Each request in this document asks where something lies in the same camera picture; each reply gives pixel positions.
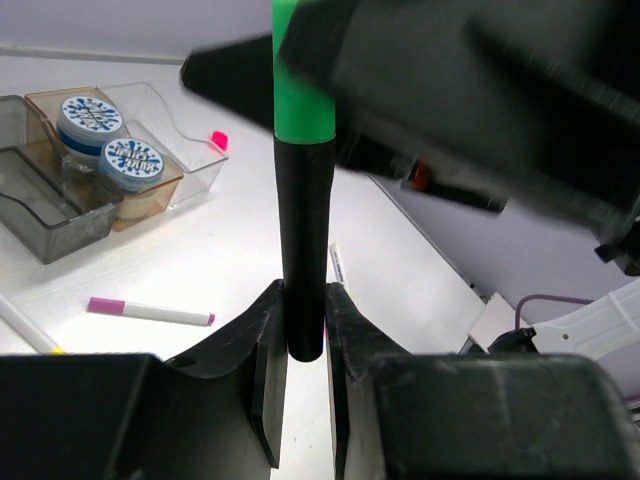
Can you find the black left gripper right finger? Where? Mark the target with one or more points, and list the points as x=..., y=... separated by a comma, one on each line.
x=396, y=415

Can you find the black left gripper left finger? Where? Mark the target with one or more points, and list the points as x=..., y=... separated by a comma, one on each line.
x=214, y=411

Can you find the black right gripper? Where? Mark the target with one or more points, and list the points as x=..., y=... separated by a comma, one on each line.
x=476, y=102

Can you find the black green highlighter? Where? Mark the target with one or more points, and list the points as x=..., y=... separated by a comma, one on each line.
x=304, y=146

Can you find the blue-lidded round jar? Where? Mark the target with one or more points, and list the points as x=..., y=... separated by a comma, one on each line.
x=85, y=124
x=132, y=164

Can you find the pink highlighter cap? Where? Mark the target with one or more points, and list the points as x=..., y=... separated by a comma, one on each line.
x=220, y=140

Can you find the purple-capped white marker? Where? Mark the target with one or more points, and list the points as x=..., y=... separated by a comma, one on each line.
x=127, y=309

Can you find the pale yellow white marker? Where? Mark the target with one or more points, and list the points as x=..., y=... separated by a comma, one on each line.
x=337, y=264

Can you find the long yellow-capped white marker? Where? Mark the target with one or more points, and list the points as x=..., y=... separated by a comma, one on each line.
x=27, y=329

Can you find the clear plastic bin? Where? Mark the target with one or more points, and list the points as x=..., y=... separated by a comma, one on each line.
x=150, y=116

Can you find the smoky grey plastic bin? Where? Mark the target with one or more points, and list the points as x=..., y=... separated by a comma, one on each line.
x=53, y=206

